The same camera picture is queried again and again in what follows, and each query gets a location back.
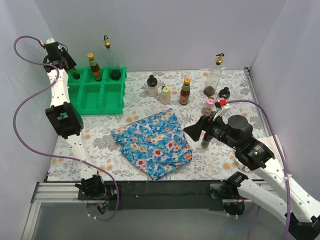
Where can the yellow-cap spice shaker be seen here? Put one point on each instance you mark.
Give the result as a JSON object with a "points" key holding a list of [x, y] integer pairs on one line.
{"points": [[165, 96]]}

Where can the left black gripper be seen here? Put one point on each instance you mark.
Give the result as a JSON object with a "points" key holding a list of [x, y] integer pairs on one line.
{"points": [[66, 63]]}

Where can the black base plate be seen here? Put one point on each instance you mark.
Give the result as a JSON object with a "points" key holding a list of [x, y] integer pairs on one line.
{"points": [[162, 194]]}

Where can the tall oil bottle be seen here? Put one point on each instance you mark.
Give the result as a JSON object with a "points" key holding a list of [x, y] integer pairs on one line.
{"points": [[114, 71], [214, 76]]}

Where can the black-cap white powder shaker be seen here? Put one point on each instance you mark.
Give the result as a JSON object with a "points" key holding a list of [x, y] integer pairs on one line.
{"points": [[152, 86]]}

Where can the small black-cap pepper jar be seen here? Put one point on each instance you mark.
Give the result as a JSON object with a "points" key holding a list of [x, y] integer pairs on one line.
{"points": [[206, 140]]}

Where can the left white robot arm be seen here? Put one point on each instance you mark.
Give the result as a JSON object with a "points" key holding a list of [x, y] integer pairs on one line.
{"points": [[66, 120]]}

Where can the blue floral cloth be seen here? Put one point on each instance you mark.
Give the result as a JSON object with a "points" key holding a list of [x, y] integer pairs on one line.
{"points": [[156, 144]]}

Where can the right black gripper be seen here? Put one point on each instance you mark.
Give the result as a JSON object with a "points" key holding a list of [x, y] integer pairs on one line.
{"points": [[204, 125]]}

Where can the green glass bottle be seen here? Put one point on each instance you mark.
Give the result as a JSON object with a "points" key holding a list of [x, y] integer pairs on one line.
{"points": [[75, 74]]}

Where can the black-cap glass spice jar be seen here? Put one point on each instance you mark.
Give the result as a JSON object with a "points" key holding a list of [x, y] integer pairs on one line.
{"points": [[224, 93]]}

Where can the pink-cap spice shaker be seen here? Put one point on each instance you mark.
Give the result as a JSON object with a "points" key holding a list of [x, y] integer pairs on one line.
{"points": [[208, 106]]}

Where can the white crumpled cloth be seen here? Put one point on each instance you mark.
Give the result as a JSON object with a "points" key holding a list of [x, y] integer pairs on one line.
{"points": [[271, 144]]}

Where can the green plastic compartment bin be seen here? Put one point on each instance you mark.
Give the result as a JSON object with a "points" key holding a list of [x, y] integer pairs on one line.
{"points": [[92, 97]]}

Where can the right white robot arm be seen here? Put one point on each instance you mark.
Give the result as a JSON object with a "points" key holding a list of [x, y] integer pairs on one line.
{"points": [[290, 203]]}

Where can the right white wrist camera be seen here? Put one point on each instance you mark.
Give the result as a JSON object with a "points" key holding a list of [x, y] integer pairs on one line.
{"points": [[222, 107]]}

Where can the red sauce bottle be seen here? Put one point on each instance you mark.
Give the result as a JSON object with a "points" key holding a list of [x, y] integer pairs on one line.
{"points": [[94, 66], [185, 91]]}

